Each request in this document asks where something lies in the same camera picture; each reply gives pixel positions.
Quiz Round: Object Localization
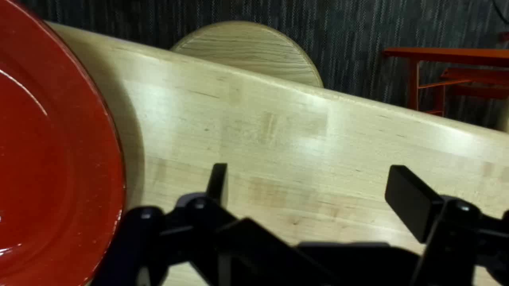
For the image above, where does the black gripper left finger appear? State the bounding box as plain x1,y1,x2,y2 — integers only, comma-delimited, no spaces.
92,161,331,286

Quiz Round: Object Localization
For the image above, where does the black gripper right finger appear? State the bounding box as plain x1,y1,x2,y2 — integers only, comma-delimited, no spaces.
385,163,509,286

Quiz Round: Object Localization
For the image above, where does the red round plate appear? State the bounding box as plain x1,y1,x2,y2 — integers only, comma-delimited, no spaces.
0,0,127,286

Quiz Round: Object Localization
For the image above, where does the round wooden stool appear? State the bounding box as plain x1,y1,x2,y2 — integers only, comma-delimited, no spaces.
170,18,325,88

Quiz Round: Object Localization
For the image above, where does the orange metal frame table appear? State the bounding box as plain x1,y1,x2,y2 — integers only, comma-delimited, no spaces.
382,45,509,115

